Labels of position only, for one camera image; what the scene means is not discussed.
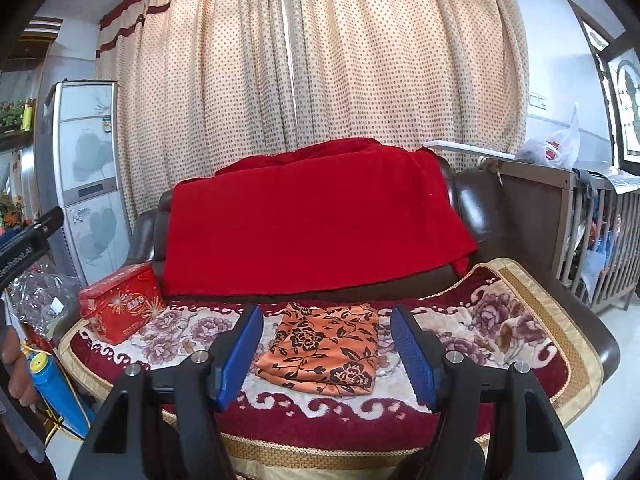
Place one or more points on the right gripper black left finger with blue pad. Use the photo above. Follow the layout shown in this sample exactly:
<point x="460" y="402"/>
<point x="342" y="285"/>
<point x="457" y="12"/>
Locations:
<point x="160" y="424"/>

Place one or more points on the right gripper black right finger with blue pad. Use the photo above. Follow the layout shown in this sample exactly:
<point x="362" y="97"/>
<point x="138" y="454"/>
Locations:
<point x="493" y="423"/>

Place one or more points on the orange floral garment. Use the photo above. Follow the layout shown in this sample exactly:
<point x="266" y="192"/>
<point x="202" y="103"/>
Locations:
<point x="331" y="351"/>

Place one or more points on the person's left hand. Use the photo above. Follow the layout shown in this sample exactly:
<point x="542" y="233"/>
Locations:
<point x="21" y="387"/>

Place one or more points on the clear plastic bag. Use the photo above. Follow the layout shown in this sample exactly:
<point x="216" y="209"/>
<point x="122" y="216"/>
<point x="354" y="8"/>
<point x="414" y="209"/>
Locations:
<point x="42" y="298"/>

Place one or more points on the red tin box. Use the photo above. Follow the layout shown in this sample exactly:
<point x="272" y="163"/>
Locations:
<point x="121" y="303"/>

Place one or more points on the floral plush sofa cover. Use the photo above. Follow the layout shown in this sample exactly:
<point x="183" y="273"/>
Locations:
<point x="497" y="315"/>

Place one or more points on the blue water bottle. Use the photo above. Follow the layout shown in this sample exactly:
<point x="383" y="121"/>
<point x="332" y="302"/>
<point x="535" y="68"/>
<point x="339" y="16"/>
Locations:
<point x="58" y="392"/>

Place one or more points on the red blanket on sofa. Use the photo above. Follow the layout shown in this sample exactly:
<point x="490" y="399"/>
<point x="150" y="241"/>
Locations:
<point x="342" y="213"/>

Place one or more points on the wooden baby crib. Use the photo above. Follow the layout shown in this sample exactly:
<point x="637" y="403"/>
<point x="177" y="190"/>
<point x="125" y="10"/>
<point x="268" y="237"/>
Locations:
<point x="581" y="223"/>

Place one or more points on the dark brown leather sofa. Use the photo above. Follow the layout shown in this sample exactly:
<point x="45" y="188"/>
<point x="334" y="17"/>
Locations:
<point x="514" y="223"/>

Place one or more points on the beige dotted curtain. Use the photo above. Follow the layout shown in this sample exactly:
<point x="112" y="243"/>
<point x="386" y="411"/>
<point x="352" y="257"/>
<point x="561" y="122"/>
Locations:
<point x="204" y="83"/>

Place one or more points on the white plastic bag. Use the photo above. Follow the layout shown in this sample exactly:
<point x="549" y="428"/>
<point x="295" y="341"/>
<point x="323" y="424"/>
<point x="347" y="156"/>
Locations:
<point x="557" y="150"/>

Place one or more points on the white board on crib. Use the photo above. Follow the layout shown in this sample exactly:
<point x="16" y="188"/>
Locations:
<point x="467" y="149"/>

